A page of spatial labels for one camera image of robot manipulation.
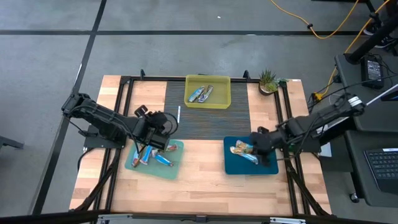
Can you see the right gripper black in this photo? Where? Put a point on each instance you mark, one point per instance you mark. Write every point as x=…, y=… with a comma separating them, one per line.
x=264, y=141

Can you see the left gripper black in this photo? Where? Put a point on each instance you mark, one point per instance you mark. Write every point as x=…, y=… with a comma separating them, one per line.
x=155, y=124

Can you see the beige green granola bar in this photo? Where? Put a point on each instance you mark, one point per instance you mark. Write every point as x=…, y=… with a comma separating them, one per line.
x=251, y=158

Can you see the silver blue granola bar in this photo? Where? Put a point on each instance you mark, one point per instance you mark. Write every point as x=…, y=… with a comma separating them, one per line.
x=196, y=94

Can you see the silver purple granola bar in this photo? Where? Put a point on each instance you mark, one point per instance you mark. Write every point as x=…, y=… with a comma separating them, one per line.
x=206, y=93

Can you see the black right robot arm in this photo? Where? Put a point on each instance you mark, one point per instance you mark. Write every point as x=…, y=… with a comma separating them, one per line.
x=326, y=113

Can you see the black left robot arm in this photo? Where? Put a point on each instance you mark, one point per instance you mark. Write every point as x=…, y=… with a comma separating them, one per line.
x=102, y=119

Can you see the dark blue tray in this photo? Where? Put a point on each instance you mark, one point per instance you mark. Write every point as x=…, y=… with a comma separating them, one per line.
x=248, y=169

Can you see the translucent green tray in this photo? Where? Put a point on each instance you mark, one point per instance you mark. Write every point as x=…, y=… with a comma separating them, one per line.
x=168, y=171

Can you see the white pen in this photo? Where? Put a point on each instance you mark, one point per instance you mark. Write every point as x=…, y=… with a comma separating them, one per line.
x=178, y=114

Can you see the dark striped table mat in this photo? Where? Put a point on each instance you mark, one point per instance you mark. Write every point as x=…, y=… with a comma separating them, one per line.
x=211, y=124

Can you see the small succulent in pot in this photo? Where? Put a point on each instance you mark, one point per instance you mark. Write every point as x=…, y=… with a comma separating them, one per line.
x=269, y=82

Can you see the translucent yellow tray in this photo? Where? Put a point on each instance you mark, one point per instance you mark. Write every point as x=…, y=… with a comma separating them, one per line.
x=217, y=93

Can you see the black caster wheel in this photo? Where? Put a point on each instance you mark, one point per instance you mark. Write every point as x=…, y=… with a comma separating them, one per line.
x=354, y=197

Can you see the dark grey side desk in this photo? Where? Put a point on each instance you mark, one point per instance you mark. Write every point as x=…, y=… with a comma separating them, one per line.
x=348, y=71

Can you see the black keyboard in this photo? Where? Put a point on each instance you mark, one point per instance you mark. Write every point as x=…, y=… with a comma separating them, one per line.
x=384, y=169

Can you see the grey furniture leg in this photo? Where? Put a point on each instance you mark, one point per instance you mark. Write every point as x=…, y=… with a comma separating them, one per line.
x=9, y=142

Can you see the black power adapter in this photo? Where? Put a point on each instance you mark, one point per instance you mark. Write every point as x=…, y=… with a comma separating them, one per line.
x=372, y=70

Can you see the black stand leg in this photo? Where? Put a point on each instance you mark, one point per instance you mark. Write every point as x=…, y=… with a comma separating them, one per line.
x=373, y=40

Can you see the black aluminium table frame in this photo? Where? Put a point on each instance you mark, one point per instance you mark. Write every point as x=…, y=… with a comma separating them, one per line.
x=149, y=78

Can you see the black camera frame bar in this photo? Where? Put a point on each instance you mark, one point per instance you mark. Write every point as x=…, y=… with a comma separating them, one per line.
x=199, y=218

